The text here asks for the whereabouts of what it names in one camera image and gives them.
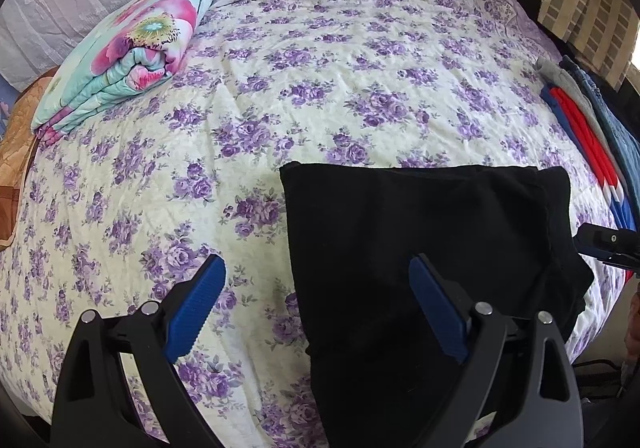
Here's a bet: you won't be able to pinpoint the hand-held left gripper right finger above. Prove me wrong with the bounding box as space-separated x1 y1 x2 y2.
407 253 586 448

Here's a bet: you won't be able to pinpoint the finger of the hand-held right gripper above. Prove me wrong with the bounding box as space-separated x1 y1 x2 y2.
572 223 640 274

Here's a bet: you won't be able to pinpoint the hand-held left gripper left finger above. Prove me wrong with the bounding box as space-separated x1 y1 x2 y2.
50 253 228 448

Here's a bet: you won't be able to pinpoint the black pants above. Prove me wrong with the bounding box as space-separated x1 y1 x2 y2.
279 161 596 448

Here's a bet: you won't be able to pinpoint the blue denim jeans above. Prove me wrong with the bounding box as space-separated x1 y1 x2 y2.
560 53 640 189

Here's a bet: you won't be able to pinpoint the red blue white garment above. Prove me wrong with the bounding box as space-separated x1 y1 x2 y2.
540 84 638 234

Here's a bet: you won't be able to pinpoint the grey folded garment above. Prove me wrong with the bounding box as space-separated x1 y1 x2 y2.
535 56 631 189

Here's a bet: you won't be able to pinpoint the brown quilted blanket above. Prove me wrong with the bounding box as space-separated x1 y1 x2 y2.
0 68 58 251

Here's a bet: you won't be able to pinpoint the purple floral bedspread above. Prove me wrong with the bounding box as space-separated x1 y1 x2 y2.
0 0 626 448

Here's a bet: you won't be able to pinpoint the folded teal pink floral quilt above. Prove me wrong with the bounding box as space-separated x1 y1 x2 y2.
31 0 217 145

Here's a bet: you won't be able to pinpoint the blue patterned sheet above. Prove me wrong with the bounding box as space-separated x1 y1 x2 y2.
0 78 13 134

